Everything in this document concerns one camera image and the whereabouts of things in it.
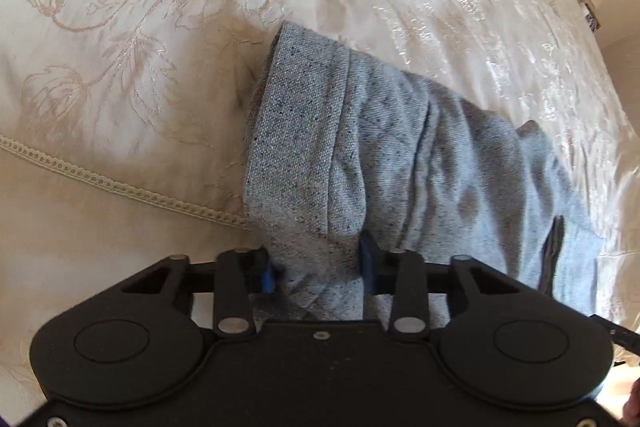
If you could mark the cream embroidered bedspread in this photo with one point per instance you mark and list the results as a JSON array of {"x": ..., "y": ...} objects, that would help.
[{"x": 150, "y": 57}]

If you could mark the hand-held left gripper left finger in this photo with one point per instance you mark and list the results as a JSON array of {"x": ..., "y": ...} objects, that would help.
[{"x": 267, "y": 281}]

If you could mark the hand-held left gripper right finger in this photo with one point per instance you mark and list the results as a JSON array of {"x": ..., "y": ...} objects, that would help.
[{"x": 368, "y": 269}]

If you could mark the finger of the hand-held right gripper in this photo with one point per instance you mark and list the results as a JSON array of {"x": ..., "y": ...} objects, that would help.
[{"x": 617, "y": 331}]

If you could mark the dark patterned bedside object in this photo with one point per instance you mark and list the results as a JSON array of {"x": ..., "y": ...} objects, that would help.
[{"x": 593, "y": 16}]

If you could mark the grey speckled pants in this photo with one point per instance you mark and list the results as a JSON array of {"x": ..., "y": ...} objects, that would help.
[{"x": 350, "y": 147}]

